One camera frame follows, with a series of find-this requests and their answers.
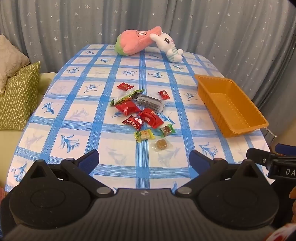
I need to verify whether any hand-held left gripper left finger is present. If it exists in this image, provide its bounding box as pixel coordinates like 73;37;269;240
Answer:
22;149;114;198

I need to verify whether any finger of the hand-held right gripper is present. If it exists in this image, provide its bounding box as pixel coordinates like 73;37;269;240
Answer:
275;143;296;155
246;148;278;166

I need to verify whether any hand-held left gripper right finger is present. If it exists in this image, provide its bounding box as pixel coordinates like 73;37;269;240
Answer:
174;149;271;198

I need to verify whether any clear-wrapped brown candy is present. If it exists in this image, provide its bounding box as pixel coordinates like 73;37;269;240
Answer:
150;138;174;152

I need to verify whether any green brown candy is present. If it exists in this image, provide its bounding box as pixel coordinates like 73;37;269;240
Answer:
159;123;176;138

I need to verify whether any red packet with white print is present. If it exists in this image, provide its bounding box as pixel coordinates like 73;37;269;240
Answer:
122;115;145;131

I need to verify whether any orange plastic tray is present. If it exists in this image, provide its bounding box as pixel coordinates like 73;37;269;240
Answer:
194;74;269;138

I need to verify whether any yellow green candy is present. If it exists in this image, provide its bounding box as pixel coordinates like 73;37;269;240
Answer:
134;129;155;143

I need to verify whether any large red snack packet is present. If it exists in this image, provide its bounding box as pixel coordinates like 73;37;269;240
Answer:
138;108;164;128
114;101;142;116

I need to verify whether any green snack packet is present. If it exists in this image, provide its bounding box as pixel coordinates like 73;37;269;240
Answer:
109;89;145;106

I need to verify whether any dark clear-wrapped snack packet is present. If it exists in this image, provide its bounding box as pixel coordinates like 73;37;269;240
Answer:
134;93;166;113

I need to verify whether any red white printed clothing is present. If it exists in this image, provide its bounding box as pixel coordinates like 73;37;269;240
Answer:
264;221;296;241

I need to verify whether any blue checked tablecloth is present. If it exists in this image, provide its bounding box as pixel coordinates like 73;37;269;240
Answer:
7;44;272;193

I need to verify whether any cream sofa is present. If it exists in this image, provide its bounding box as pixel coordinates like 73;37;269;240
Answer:
0;72;57;193

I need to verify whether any green zigzag cushion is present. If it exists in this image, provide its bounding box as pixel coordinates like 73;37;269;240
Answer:
0;61;41;131

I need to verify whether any white rabbit plush toy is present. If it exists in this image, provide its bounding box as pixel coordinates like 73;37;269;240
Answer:
149;31;184;63

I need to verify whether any pink plush toy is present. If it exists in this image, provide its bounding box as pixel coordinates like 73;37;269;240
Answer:
116;26;162;56

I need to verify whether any beige cushion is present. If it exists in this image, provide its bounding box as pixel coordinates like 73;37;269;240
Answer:
0;34;31;94

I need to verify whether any grey star-print curtain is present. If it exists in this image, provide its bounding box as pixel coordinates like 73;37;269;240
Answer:
0;0;296;121

